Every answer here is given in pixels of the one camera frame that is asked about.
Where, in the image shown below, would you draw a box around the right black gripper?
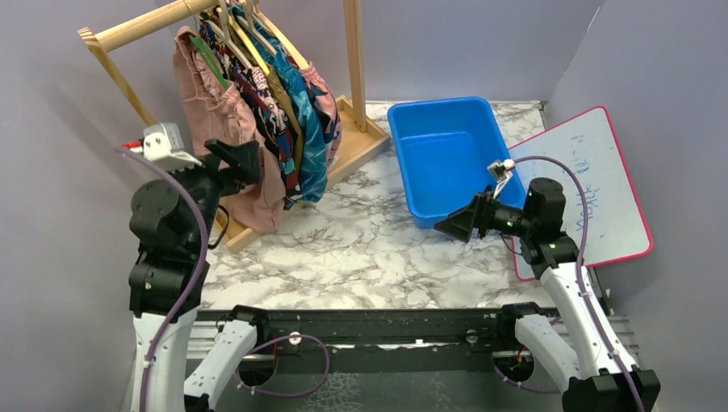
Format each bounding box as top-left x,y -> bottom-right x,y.
435,185 -> 537,242

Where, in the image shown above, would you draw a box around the beige wooden hanger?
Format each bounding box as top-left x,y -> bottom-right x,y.
215,0 -> 254,72

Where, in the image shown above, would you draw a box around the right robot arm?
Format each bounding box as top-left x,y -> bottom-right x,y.
434,178 -> 661,411

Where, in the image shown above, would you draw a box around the green hanger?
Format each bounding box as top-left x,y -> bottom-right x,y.
189,34 -> 228,89

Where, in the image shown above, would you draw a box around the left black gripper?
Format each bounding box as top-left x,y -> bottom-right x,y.
164,137 -> 262,252

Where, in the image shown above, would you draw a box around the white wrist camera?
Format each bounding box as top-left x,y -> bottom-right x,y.
488,159 -> 516,199
122,123 -> 203,172

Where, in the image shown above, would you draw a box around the mustard brown shorts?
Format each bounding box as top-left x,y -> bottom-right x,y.
227,11 -> 306,172

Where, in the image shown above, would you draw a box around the pink floral shorts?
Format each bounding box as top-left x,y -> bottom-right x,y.
300,62 -> 343,170

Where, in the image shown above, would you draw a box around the wooden clothes rack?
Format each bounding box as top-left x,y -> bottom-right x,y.
77,0 -> 391,253

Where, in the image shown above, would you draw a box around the pink framed whiteboard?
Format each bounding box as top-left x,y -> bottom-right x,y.
509,106 -> 654,268

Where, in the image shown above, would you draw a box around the yellow hanger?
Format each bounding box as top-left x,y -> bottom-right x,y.
225,11 -> 270,76

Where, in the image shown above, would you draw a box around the comic print shorts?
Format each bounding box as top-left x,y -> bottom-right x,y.
199,7 -> 300,210

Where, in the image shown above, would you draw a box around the blue plastic bin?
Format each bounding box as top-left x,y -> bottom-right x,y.
387,96 -> 511,229

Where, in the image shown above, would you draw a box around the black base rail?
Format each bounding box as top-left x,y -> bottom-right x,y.
234,309 -> 536,385

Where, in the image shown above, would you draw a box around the teal patterned shorts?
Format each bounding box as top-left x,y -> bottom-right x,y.
252,35 -> 328,209

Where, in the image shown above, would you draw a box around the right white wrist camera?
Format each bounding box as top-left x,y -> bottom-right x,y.
488,159 -> 516,199

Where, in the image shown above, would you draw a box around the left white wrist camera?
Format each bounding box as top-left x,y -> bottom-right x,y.
122,123 -> 203,172

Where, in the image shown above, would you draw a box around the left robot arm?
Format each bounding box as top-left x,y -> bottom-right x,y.
129,139 -> 270,411

